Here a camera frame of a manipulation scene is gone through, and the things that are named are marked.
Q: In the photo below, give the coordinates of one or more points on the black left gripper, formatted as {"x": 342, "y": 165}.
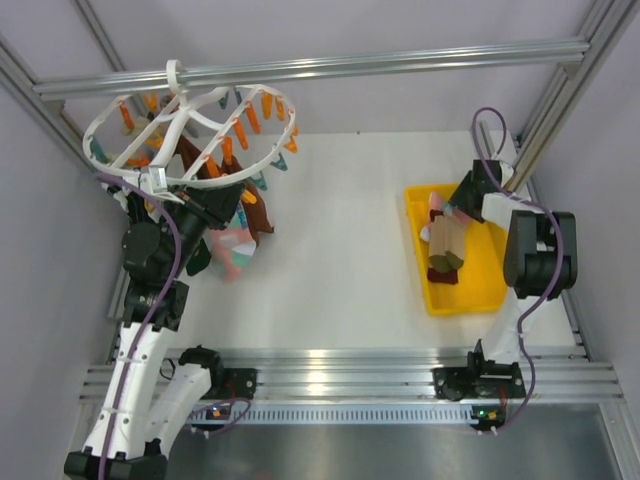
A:
{"x": 215, "y": 205}

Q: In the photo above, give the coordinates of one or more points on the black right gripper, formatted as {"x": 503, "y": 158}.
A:
{"x": 460, "y": 199}

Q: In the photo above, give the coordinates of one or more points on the tan brown sock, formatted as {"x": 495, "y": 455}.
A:
{"x": 447, "y": 244}

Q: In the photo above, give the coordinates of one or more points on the pink patterned sock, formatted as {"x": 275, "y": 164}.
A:
{"x": 232, "y": 248}

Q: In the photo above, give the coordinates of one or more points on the white round clip hanger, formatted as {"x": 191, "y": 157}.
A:
{"x": 255, "y": 123}

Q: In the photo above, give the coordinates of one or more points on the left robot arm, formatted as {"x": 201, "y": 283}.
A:
{"x": 135, "y": 430}

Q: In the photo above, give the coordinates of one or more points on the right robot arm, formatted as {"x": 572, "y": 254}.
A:
{"x": 540, "y": 261}

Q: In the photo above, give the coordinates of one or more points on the brown sock on hanger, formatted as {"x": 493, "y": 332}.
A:
{"x": 256, "y": 213}

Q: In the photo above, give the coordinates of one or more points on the dark green sock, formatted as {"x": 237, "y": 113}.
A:
{"x": 200, "y": 259}

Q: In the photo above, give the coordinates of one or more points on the yellow plastic bin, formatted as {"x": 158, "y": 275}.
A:
{"x": 481, "y": 287}

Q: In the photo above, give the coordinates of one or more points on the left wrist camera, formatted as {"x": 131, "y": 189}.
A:
{"x": 152, "y": 182}

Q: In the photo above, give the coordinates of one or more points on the aluminium top rail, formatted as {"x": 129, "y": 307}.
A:
{"x": 174, "y": 74}

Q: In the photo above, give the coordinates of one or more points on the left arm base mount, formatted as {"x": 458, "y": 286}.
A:
{"x": 238, "y": 383}

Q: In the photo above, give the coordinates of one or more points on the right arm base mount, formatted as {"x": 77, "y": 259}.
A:
{"x": 461, "y": 383}

